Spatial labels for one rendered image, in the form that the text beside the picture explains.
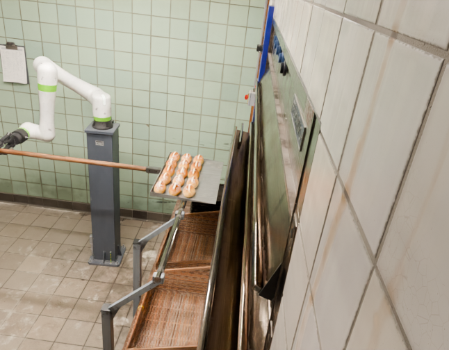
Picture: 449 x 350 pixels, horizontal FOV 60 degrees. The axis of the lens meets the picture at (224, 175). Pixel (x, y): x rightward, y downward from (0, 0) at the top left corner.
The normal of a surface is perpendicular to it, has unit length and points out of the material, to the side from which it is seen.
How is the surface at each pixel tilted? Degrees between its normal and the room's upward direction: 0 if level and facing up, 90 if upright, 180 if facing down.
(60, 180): 90
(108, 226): 90
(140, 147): 90
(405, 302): 90
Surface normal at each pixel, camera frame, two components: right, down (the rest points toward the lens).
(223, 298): 0.25, -0.86
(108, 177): 0.00, 0.45
